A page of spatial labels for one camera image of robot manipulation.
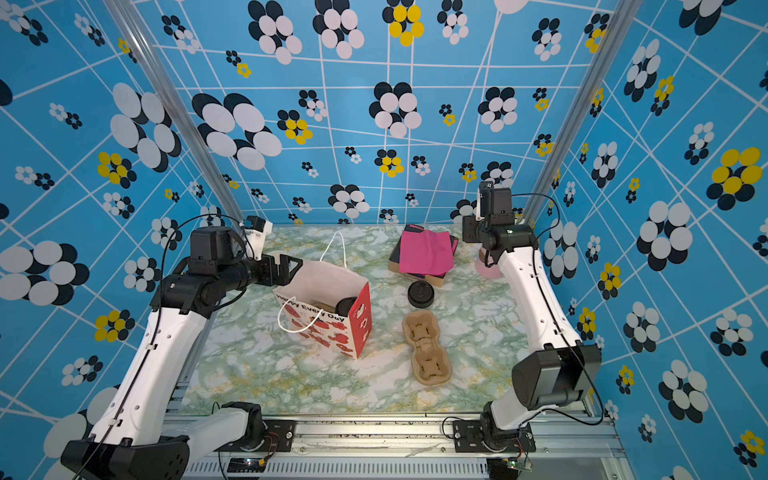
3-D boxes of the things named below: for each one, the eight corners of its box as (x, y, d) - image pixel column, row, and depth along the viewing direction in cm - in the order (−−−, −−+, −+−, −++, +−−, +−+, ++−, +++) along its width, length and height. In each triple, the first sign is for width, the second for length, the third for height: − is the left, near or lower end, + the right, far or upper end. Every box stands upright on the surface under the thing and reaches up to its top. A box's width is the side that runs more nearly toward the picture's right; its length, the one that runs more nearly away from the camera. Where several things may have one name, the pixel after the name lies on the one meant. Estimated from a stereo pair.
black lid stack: (408, 308, 99) (409, 302, 96) (408, 286, 104) (408, 280, 101) (434, 308, 99) (435, 302, 96) (432, 286, 104) (433, 280, 101)
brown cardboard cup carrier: (416, 391, 82) (417, 385, 78) (400, 321, 96) (400, 313, 91) (453, 383, 84) (456, 377, 79) (432, 315, 97) (434, 307, 93)
